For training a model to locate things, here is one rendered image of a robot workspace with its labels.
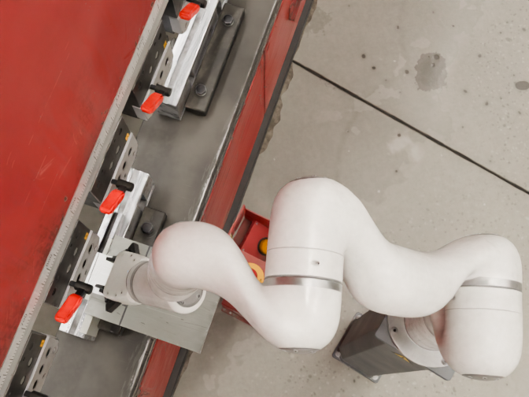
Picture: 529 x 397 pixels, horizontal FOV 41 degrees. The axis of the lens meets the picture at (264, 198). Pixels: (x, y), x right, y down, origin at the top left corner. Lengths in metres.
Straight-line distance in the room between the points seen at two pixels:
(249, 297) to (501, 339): 0.44
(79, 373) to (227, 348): 0.93
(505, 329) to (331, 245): 0.37
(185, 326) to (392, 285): 0.66
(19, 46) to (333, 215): 0.43
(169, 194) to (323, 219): 0.87
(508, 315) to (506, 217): 1.59
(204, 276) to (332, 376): 1.66
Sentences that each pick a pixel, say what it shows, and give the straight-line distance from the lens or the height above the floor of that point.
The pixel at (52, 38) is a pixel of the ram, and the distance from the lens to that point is 0.95.
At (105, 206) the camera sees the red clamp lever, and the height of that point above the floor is 1.31.
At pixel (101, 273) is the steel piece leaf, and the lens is 1.57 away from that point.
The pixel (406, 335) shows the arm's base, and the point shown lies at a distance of 1.53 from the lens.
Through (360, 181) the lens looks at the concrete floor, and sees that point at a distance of 2.64.
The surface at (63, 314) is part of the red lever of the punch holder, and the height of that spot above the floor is 1.31.
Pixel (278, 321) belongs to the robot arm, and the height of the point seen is 1.65.
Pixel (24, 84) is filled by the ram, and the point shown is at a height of 1.72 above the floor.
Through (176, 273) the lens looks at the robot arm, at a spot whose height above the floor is 1.61.
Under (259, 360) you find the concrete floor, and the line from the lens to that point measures 2.51.
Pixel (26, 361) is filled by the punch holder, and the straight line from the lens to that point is 1.27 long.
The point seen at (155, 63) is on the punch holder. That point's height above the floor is 1.28.
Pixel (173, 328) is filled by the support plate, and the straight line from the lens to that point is 1.53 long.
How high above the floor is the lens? 2.51
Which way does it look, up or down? 75 degrees down
